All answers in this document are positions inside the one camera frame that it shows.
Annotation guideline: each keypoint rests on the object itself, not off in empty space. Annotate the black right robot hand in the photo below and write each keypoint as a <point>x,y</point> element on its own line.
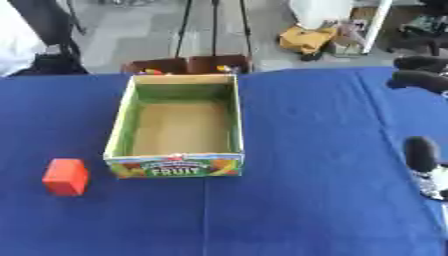
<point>421,153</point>

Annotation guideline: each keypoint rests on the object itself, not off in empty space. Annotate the brown open cardboard box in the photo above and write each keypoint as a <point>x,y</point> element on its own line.
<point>201,63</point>

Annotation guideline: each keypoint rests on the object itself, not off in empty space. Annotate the cardboard box with green inside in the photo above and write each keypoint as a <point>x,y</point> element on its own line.
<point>182,128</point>

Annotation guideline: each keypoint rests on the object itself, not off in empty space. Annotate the dark office chair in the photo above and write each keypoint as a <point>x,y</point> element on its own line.
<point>423,31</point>

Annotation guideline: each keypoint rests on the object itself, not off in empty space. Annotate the yellow bag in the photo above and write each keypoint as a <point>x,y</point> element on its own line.
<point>306,39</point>

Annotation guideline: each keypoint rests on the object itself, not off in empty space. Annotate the black tripod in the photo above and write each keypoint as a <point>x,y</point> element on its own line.
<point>214,30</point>

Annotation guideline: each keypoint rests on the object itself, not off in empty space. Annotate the yellow and red toy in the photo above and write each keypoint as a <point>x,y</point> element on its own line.
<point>153,71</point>

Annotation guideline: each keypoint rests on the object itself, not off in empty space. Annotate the red rectangular block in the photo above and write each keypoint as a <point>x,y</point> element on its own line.
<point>64,178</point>

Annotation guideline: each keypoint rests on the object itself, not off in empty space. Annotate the black bag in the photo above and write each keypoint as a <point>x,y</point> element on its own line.
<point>52,64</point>

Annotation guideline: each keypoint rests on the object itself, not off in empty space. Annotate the white post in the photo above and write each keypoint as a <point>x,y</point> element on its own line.
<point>376,25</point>

